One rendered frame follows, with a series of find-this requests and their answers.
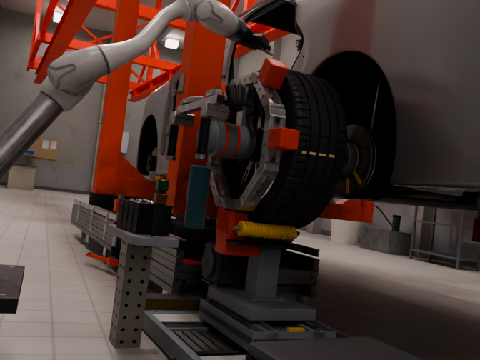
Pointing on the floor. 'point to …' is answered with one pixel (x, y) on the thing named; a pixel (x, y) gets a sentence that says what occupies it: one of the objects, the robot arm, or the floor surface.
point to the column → (130, 296)
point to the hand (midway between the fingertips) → (267, 49)
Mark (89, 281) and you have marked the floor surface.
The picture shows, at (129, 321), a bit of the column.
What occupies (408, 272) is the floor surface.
